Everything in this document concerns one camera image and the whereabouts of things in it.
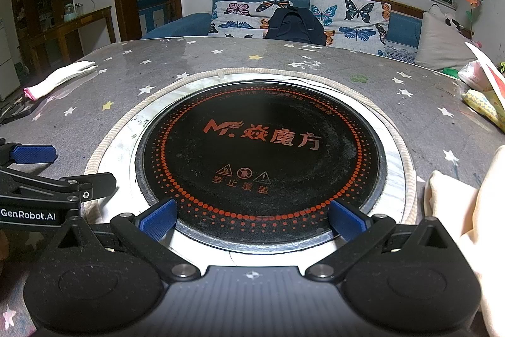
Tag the black round induction cooktop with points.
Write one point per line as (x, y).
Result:
(276, 171)

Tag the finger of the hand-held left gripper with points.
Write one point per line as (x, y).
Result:
(33, 154)
(96, 183)

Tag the white book with red print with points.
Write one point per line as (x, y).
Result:
(495, 78)

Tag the grey pillow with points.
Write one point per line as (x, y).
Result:
(438, 41)

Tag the white glove with pink cuff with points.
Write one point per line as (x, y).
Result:
(59, 78)

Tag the brown wooden desk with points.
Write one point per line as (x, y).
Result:
(79, 23)

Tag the butterfly print sofa cover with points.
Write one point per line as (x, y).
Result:
(236, 15)

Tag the pink and white bag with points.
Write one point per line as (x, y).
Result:
(475, 75)

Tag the grey star tablecloth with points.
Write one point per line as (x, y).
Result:
(276, 56)

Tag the blue sofa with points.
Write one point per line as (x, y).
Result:
(193, 23)

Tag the black backpack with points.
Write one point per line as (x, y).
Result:
(294, 25)

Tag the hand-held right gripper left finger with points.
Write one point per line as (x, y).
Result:
(159, 220)

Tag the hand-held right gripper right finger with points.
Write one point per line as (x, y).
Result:
(347, 220)

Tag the green object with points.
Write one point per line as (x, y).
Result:
(453, 72)

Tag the pale green kettle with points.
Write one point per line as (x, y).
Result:
(69, 12)

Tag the white refrigerator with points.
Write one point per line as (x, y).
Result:
(6, 45)

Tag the blue cabinet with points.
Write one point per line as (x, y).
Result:
(154, 13)

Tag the cream shirt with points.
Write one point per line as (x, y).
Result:
(473, 222)

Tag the silver cooktop rim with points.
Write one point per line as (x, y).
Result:
(118, 147)

